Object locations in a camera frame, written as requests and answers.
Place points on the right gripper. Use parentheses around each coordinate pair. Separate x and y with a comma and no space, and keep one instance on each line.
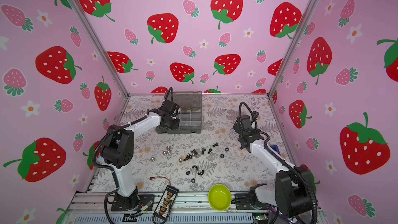
(256,132)

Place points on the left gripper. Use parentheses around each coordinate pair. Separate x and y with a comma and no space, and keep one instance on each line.
(176,124)

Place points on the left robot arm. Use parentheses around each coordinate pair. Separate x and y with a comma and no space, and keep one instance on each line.
(116,149)

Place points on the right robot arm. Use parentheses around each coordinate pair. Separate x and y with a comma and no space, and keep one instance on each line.
(293,193)

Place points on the grey compartment organizer box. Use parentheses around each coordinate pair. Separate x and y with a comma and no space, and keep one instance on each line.
(190,113)

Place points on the blue box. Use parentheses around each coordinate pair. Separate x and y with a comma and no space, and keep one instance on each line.
(275,148)

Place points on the lime green bowl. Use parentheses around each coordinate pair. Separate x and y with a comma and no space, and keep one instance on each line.
(219,197)

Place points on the black battery charger board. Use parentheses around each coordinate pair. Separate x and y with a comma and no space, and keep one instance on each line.
(165,204)

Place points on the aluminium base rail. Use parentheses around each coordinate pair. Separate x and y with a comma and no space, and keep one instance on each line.
(189,208)

